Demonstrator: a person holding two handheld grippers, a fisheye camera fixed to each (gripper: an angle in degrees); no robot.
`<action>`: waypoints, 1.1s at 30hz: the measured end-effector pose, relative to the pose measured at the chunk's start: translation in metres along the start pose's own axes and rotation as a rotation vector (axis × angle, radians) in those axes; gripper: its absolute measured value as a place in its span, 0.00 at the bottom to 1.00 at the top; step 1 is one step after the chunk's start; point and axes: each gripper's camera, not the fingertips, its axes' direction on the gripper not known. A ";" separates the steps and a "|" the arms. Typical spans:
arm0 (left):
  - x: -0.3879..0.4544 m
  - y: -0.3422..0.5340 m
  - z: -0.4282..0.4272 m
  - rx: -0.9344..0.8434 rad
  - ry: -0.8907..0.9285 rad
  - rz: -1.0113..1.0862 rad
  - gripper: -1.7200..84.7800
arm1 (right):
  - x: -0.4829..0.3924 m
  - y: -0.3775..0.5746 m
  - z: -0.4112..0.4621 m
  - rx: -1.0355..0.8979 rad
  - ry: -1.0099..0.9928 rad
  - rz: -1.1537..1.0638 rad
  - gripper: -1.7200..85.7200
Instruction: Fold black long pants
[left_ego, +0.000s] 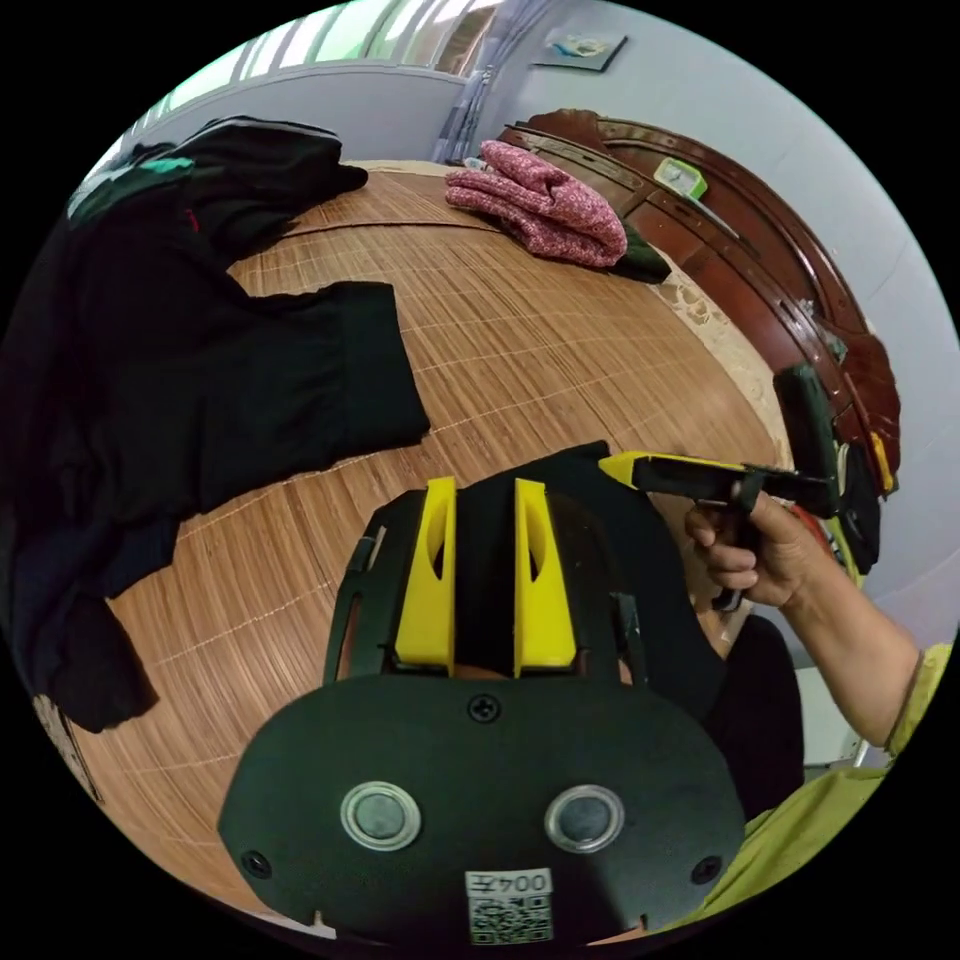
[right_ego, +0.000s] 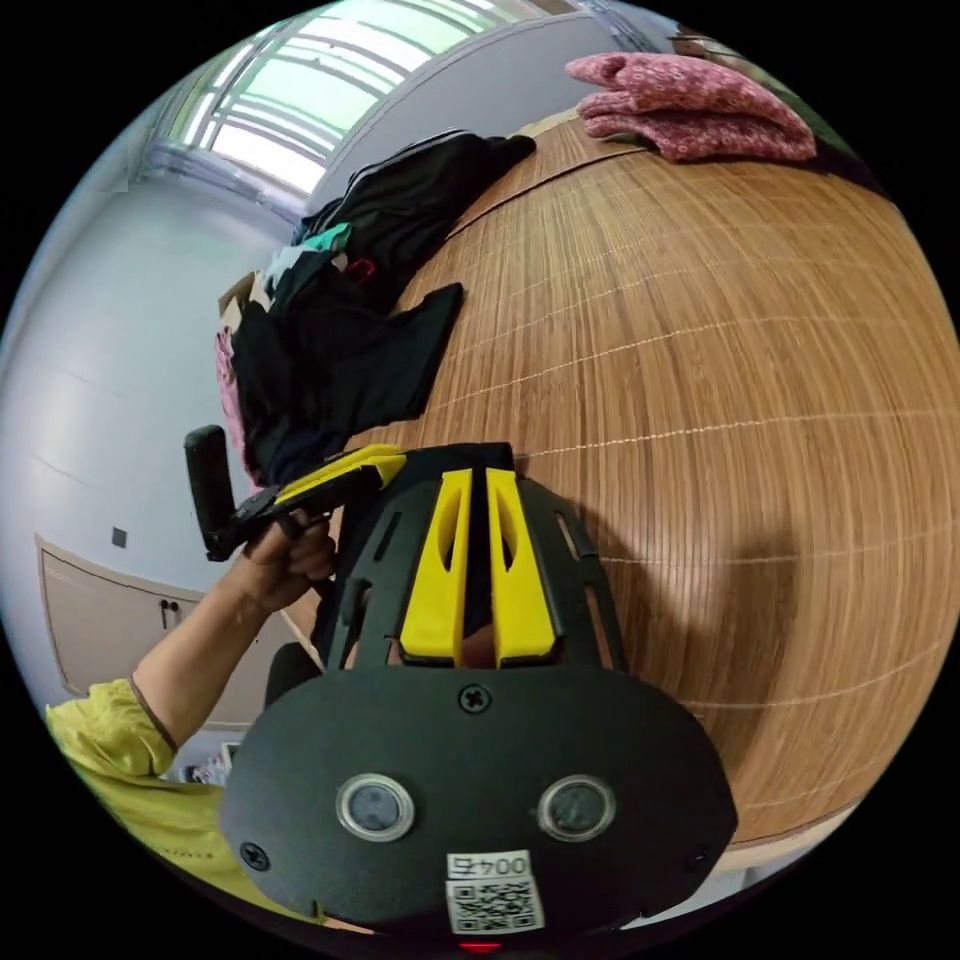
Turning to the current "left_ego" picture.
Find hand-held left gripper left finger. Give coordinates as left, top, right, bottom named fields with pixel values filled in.
left=393, top=476, right=459, bottom=670

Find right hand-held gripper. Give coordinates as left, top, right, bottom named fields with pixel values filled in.
left=598, top=449, right=841, bottom=611

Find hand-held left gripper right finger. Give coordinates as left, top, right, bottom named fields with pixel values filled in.
left=513, top=478, right=580, bottom=680

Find black long pants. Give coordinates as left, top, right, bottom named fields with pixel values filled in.
left=453, top=440, right=733, bottom=725

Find person's right forearm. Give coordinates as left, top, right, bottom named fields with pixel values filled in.
left=779, top=573, right=925, bottom=745

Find person's right hand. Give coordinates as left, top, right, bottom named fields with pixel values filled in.
left=684, top=491, right=835, bottom=610

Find dark green folded cloth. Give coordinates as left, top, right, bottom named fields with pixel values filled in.
left=618, top=223, right=673, bottom=286

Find pink floral folded blanket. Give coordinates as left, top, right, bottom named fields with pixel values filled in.
left=445, top=138, right=628, bottom=269

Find small green white clock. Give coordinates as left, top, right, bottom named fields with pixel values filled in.
left=652, top=156, right=711, bottom=202

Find pile of clothes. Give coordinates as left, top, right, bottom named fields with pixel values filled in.
left=0, top=116, right=433, bottom=736

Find person's body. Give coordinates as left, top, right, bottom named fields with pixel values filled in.
left=671, top=613, right=960, bottom=935

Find blue grey curtain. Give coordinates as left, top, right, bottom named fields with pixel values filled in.
left=433, top=0, right=511, bottom=165

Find window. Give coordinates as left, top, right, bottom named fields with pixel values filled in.
left=146, top=0, right=485, bottom=95

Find wall picture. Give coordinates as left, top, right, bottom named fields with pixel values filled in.
left=532, top=28, right=629, bottom=74

